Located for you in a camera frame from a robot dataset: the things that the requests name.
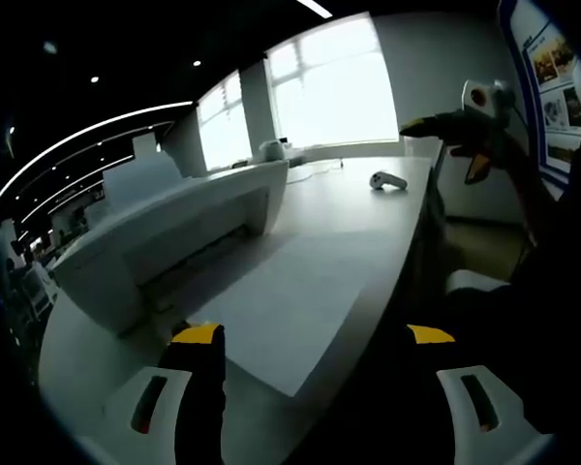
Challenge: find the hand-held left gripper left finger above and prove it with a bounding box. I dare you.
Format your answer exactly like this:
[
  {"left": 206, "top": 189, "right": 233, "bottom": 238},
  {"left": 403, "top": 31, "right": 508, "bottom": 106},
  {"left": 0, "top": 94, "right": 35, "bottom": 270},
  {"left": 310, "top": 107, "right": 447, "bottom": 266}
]
[{"left": 79, "top": 322, "right": 228, "bottom": 465}]

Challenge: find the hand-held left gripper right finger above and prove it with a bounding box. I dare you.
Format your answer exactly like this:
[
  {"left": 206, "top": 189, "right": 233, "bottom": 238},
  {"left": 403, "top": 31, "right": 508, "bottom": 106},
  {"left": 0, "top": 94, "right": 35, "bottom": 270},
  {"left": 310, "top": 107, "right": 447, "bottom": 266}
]
[{"left": 396, "top": 324, "right": 553, "bottom": 465}]

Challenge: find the white paper sheet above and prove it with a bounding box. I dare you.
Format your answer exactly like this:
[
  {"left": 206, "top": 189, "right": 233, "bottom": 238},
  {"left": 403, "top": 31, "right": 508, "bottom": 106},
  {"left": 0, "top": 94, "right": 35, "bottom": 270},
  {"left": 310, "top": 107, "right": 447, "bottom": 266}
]
[{"left": 187, "top": 226, "right": 420, "bottom": 399}]

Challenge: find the white printer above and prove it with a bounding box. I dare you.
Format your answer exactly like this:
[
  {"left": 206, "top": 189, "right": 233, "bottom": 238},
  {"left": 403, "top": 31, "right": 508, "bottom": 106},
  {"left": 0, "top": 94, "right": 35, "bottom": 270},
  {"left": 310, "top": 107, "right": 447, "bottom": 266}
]
[{"left": 51, "top": 134, "right": 291, "bottom": 339}]

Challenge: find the white game controller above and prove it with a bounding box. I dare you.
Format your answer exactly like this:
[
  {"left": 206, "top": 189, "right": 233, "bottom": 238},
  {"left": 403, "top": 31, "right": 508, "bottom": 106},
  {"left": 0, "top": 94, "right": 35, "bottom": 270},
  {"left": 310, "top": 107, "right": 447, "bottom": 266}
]
[{"left": 369, "top": 170, "right": 409, "bottom": 193}]

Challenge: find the large window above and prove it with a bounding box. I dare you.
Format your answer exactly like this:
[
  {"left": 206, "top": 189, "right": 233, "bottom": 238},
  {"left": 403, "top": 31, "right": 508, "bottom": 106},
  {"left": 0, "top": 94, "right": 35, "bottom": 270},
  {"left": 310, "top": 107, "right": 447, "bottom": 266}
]
[{"left": 264, "top": 13, "right": 399, "bottom": 147}]

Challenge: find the white office machine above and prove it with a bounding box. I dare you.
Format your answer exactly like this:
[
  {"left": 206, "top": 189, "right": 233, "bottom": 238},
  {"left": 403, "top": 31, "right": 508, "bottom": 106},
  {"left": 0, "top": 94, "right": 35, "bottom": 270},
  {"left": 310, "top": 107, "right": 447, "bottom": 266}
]
[{"left": 260, "top": 138, "right": 294, "bottom": 162}]

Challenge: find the narrow window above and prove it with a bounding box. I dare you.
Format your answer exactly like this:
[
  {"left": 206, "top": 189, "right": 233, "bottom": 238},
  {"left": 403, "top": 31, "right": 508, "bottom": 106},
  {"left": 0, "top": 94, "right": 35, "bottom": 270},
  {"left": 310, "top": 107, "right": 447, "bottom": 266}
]
[{"left": 196, "top": 72, "right": 254, "bottom": 171}]

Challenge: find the printer power cable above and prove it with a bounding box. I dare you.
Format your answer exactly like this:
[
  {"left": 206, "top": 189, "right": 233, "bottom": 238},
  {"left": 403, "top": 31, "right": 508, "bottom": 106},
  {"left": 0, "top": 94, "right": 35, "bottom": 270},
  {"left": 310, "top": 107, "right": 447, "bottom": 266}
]
[{"left": 288, "top": 158, "right": 347, "bottom": 185}]

